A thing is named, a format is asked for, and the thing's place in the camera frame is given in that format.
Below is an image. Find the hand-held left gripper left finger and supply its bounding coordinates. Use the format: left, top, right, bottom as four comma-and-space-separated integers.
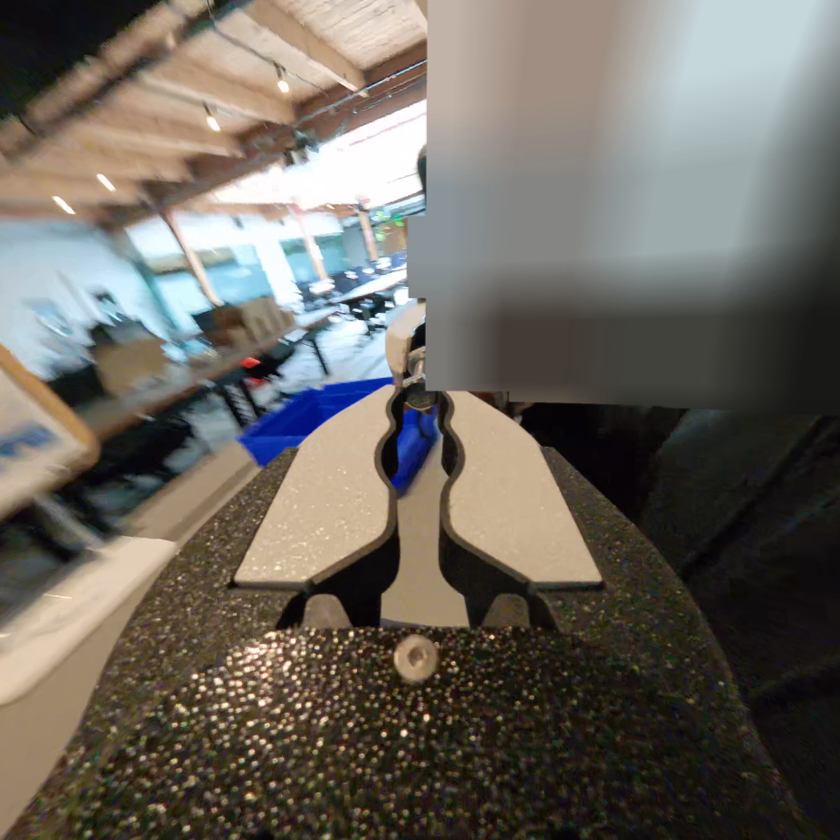
234, 385, 405, 607

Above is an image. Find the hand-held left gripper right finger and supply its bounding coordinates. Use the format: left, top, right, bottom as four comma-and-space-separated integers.
436, 382, 605, 607

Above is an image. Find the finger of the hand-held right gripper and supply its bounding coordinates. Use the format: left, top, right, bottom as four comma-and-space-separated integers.
385, 301, 429, 388

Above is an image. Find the large blue plastic bin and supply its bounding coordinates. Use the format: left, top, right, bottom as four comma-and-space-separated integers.
238, 377, 442, 494

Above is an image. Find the cardboard box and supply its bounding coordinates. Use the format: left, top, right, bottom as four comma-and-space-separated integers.
195, 297, 298, 350

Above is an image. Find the person's black jacket torso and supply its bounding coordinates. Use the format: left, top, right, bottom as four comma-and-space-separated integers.
519, 405, 840, 840

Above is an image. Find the white base document stand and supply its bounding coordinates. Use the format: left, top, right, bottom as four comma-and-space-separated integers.
0, 344, 179, 710

